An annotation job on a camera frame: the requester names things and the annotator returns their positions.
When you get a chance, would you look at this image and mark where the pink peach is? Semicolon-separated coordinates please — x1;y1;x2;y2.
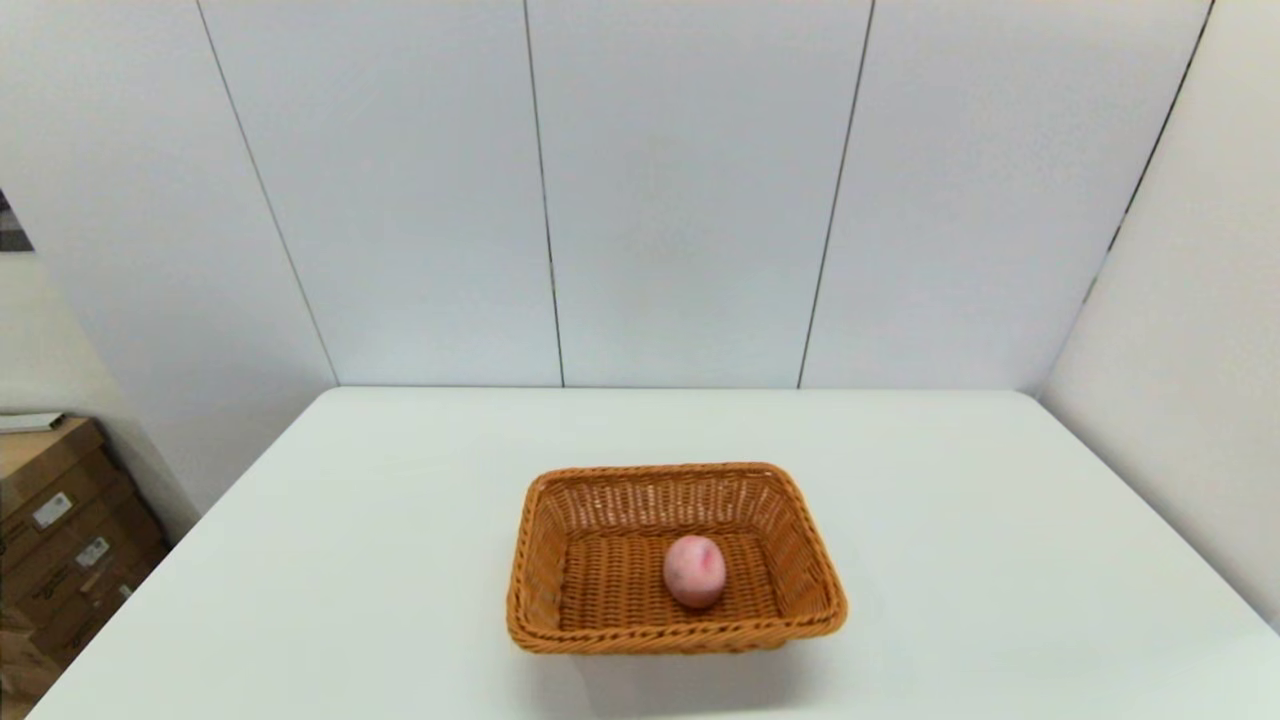
663;534;728;610

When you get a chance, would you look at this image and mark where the brown wicker basket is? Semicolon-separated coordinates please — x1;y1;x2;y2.
506;461;849;656

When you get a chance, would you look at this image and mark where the brown cardboard box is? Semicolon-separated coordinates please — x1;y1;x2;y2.
0;575;151;703
0;500;169;626
0;418;136;546

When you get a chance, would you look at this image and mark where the dark wall picture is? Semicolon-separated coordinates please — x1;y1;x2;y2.
0;188;35;254

